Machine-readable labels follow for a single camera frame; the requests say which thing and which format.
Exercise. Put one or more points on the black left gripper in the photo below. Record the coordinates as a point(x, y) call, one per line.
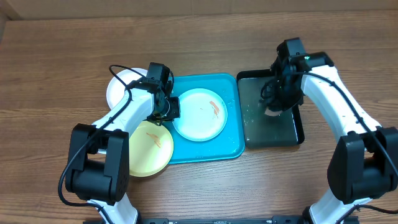
point(175, 112)

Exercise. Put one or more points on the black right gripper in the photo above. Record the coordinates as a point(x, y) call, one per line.
point(280, 101)

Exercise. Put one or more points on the green dish sponge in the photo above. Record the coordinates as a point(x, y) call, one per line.
point(269, 112)

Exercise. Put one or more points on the light blue plate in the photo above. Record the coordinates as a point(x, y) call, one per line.
point(203, 115)

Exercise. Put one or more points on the white plate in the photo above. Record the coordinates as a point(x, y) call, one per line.
point(115, 89)

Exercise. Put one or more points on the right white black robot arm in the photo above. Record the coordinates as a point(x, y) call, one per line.
point(364, 164)

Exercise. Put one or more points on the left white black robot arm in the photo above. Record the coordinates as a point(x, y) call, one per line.
point(97, 170)

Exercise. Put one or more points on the black water tray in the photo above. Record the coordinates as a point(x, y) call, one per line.
point(261, 130)

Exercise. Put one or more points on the yellow plate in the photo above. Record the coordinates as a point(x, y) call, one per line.
point(150, 149)

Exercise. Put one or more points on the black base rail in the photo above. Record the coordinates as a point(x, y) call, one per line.
point(273, 220)

